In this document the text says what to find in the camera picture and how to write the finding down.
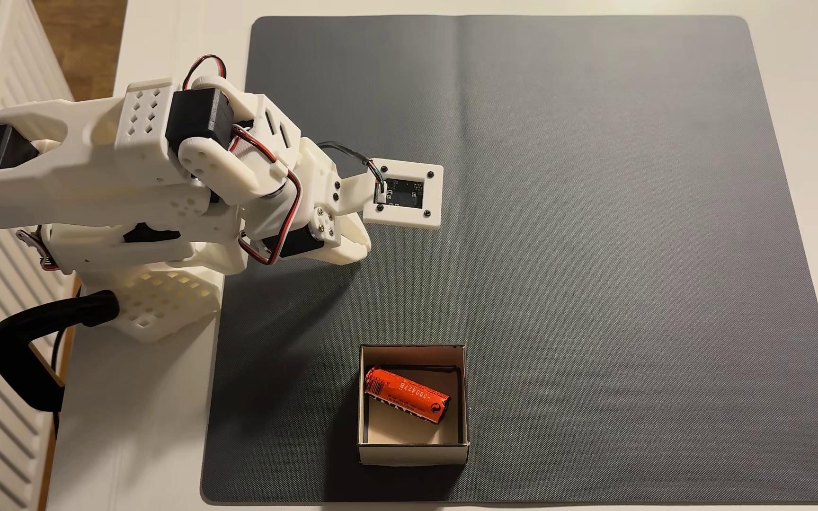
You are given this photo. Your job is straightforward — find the black camera cable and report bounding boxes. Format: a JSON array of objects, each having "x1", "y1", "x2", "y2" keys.
[{"x1": 317, "y1": 141, "x2": 388, "y2": 204}]

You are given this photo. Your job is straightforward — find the white framed camera box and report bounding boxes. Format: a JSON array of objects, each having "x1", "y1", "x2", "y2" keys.
[{"x1": 364, "y1": 158, "x2": 445, "y2": 230}]

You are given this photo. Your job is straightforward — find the black table clamp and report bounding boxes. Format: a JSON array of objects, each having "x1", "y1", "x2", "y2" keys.
[{"x1": 0, "y1": 289, "x2": 121, "y2": 413}]

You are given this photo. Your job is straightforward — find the red candy roll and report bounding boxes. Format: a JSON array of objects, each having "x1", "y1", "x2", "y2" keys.
[{"x1": 364, "y1": 365, "x2": 452, "y2": 425}]

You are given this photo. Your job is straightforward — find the grey table mat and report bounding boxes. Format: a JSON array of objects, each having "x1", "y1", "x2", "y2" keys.
[{"x1": 200, "y1": 15, "x2": 818, "y2": 507}]

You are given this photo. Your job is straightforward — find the small open cardboard box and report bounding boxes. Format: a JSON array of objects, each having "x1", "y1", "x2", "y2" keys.
[{"x1": 357, "y1": 344, "x2": 470, "y2": 468}]

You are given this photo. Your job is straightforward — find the red black servo cable loop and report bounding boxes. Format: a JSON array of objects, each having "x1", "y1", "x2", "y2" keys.
[{"x1": 181, "y1": 54, "x2": 229, "y2": 92}]

